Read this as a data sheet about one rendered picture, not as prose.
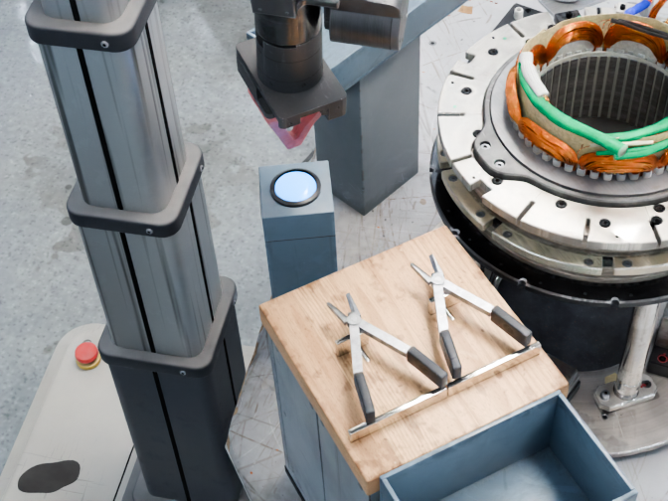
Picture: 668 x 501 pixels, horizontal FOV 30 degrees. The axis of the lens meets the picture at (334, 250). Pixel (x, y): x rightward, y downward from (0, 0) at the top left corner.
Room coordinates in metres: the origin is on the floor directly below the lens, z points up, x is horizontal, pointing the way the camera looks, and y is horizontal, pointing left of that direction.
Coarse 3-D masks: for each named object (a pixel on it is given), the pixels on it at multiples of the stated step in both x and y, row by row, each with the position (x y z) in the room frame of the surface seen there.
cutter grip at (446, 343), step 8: (440, 336) 0.60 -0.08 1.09; (448, 336) 0.60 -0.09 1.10; (440, 344) 0.60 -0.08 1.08; (448, 344) 0.59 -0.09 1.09; (448, 352) 0.58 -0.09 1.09; (456, 352) 0.58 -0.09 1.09; (448, 360) 0.58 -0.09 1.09; (456, 360) 0.58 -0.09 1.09; (448, 368) 0.58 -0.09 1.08; (456, 368) 0.57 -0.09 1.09; (456, 376) 0.57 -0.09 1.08
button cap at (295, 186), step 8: (288, 176) 0.85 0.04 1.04; (296, 176) 0.84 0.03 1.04; (304, 176) 0.84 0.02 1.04; (280, 184) 0.84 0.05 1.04; (288, 184) 0.83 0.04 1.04; (296, 184) 0.83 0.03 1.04; (304, 184) 0.83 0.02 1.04; (312, 184) 0.83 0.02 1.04; (280, 192) 0.83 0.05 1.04; (288, 192) 0.82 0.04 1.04; (296, 192) 0.82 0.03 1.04; (304, 192) 0.82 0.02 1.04; (312, 192) 0.82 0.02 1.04; (288, 200) 0.82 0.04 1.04; (296, 200) 0.81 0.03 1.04
